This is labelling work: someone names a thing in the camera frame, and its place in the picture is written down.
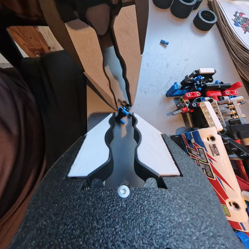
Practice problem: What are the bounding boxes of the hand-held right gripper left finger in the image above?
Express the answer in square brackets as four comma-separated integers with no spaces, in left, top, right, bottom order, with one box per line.
[67,112,117,184]

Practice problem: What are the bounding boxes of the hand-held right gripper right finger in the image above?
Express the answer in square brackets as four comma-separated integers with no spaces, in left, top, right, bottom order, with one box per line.
[132,112,180,184]

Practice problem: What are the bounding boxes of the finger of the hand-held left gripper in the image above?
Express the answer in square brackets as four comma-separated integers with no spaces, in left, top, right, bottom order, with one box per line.
[112,4,142,107]
[65,19,117,110]

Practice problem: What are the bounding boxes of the black angled brick beam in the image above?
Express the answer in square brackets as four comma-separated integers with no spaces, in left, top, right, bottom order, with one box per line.
[115,104,133,125]

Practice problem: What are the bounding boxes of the brick model race car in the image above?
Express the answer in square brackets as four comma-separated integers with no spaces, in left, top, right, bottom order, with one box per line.
[166,68,249,249]

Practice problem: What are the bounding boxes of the grey desk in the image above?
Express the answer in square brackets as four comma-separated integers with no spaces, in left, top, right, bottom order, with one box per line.
[87,0,249,188]

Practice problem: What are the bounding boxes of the wooden cabinet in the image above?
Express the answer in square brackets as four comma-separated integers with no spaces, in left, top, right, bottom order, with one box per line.
[7,25,64,58]

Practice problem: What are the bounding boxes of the black chair armrest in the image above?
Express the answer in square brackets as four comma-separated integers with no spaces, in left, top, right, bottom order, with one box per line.
[0,12,49,67]

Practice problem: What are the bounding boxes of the person's black trousers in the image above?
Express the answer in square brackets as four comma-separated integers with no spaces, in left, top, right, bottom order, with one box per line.
[20,50,87,170]

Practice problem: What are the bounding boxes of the open instruction booklet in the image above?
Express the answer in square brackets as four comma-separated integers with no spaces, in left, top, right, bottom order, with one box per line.
[208,0,249,86]

